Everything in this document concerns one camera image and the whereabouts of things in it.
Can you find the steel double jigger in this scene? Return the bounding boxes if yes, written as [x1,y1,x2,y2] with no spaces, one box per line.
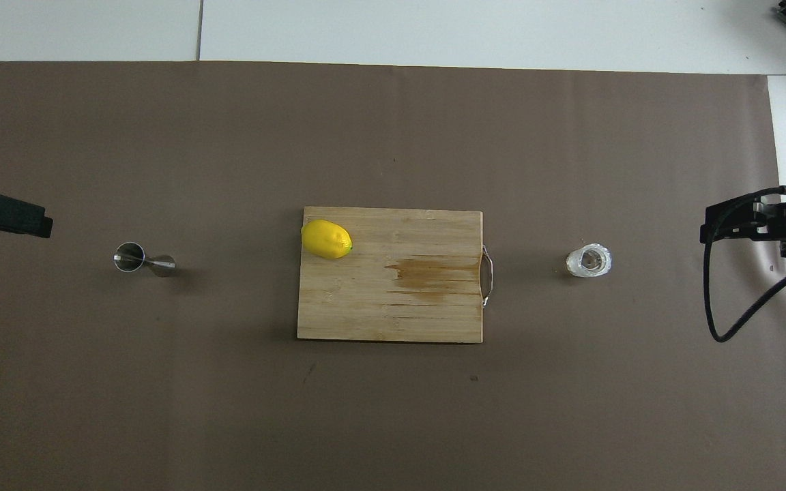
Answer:
[113,242,177,278]

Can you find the clear textured glass cup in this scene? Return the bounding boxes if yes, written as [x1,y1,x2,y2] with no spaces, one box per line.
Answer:
[566,243,613,278]

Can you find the brown paper table mat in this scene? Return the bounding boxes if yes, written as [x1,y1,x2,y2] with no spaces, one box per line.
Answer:
[0,60,786,491]

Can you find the yellow lemon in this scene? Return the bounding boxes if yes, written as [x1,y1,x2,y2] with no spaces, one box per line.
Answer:
[301,219,353,261]

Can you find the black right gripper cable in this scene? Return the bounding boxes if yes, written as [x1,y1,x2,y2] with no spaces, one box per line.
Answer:
[701,185,786,343]

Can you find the wooden cutting board with handle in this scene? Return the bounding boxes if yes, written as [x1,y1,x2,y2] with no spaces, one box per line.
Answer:
[297,207,494,344]

